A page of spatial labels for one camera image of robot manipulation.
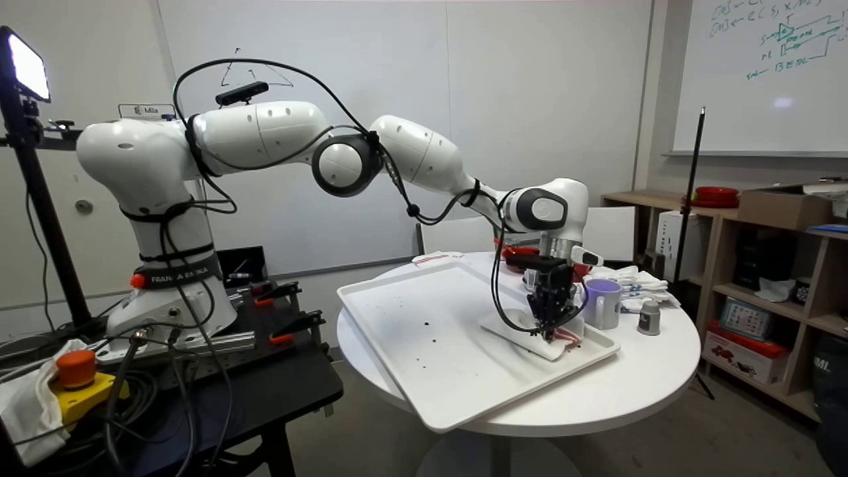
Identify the colourful picture box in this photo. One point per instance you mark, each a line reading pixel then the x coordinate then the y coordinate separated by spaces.
pixel 746 320

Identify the white cloth with red stripes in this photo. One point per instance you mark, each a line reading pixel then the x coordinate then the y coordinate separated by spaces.
pixel 530 342

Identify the thin black pole stand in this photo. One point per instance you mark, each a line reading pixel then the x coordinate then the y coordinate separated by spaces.
pixel 695 177

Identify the pile of white napkins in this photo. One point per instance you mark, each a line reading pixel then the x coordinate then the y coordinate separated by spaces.
pixel 649 281

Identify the white chair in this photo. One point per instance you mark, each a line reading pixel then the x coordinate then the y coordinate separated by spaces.
pixel 612 234

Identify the crumpled white rag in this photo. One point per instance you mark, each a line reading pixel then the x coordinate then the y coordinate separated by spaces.
pixel 30 413

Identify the black robot cart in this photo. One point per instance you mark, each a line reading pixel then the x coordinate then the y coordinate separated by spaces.
pixel 282 380

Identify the brown cardboard box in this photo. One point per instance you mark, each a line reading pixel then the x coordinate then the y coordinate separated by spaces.
pixel 783 210

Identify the bright LED light panel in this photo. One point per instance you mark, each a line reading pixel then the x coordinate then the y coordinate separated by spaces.
pixel 27 67

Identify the black box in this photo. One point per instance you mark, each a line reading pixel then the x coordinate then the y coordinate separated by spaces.
pixel 242 266

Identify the large white tray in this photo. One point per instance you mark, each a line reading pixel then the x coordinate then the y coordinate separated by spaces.
pixel 425 353

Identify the white bag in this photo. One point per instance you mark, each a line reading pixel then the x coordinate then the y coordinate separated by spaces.
pixel 776 291

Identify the red storage box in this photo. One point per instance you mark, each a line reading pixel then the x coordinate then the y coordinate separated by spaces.
pixel 742 353

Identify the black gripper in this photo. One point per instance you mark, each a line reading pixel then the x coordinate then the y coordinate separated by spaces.
pixel 552 292

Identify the wooden shelf unit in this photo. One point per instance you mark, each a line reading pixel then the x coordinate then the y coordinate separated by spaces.
pixel 710 266

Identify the flat red dish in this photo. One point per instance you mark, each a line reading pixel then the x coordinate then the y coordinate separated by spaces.
pixel 716 197

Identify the white paper wall sign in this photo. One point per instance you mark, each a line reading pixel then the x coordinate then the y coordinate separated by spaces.
pixel 145 111

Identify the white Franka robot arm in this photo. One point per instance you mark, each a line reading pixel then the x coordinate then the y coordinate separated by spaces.
pixel 132 160

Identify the black bin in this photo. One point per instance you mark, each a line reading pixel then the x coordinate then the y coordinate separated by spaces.
pixel 832 407

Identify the flat plain white cloth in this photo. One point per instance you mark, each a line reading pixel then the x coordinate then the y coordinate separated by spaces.
pixel 434 258

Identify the small metal can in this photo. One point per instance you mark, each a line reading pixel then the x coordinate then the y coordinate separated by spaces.
pixel 649 320

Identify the white cabinet box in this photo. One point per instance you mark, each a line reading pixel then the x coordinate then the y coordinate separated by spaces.
pixel 670 247

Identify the whiteboard with green writing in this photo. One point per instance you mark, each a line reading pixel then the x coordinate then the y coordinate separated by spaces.
pixel 751 88

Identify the round wall fixture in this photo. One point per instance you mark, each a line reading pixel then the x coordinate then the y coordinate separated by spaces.
pixel 82 205

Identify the orange clamp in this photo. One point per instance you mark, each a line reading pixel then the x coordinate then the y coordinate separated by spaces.
pixel 282 341
pixel 263 304

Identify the white ceramic mug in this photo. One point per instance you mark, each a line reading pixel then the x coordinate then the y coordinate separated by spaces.
pixel 602 307

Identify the yellow emergency stop box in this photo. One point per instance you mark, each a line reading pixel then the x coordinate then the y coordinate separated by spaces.
pixel 80 387

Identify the black camera on bar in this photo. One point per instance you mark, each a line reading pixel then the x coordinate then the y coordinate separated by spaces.
pixel 238 93

